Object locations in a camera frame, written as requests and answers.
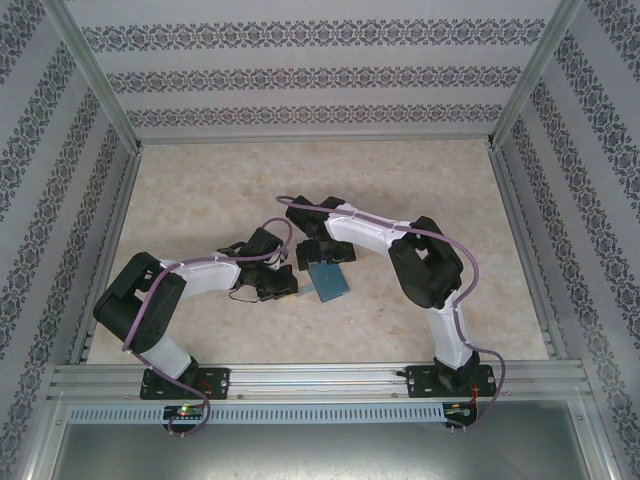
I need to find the teal leather card holder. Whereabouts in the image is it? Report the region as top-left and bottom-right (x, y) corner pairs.
(298, 263), (352, 305)

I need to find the small circuit board green light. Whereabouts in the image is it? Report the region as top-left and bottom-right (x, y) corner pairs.
(163, 405), (207, 420)

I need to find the grey metal panel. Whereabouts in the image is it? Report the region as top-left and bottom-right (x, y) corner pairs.
(29, 422), (614, 480)

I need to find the thin black cable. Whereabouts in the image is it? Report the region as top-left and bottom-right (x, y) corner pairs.
(227, 287), (264, 305)

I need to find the wide aluminium base rail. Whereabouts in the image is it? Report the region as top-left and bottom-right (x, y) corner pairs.
(47, 362), (591, 401)

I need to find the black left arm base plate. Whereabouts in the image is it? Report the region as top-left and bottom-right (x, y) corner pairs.
(141, 367), (232, 401)

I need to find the aluminium frame rail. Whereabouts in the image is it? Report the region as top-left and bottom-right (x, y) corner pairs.
(488, 147), (569, 361)
(134, 133), (496, 147)
(67, 147), (146, 366)

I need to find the grey slotted cable duct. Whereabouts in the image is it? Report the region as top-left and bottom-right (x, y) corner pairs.
(67, 403), (447, 425)

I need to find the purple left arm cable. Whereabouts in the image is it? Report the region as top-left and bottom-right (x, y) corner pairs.
(121, 218), (296, 435)

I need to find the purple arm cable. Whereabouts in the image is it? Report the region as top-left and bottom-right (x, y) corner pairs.
(276, 194), (509, 436)
(121, 218), (296, 435)

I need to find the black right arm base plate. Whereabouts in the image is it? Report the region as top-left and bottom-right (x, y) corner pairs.
(404, 364), (499, 399)

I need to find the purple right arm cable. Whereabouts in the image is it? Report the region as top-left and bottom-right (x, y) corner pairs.
(276, 194), (509, 436)

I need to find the aluminium frame post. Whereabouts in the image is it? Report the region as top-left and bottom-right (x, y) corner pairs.
(572, 392), (624, 480)
(487, 0), (586, 151)
(19, 392), (69, 480)
(43, 0), (146, 154)

